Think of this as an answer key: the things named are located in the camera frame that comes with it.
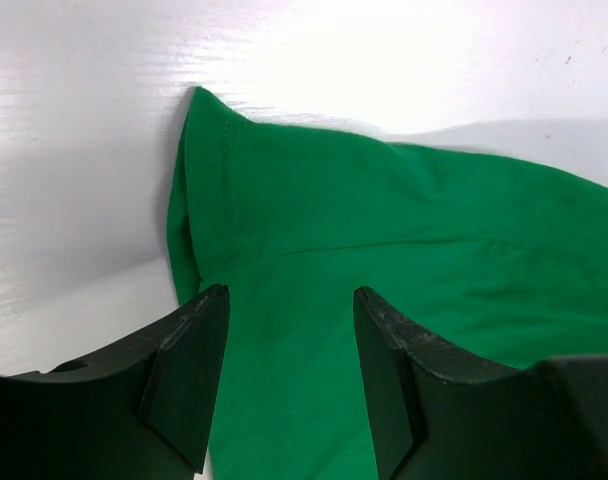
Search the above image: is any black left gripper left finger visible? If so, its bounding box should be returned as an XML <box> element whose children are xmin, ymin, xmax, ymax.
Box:
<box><xmin>0</xmin><ymin>285</ymin><xmax>230</xmax><ymax>479</ymax></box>

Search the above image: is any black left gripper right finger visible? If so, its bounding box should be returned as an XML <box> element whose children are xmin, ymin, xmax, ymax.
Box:
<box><xmin>353</xmin><ymin>287</ymin><xmax>608</xmax><ymax>479</ymax></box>

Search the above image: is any green t shirt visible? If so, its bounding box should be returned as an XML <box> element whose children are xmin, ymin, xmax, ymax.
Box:
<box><xmin>167</xmin><ymin>88</ymin><xmax>608</xmax><ymax>479</ymax></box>

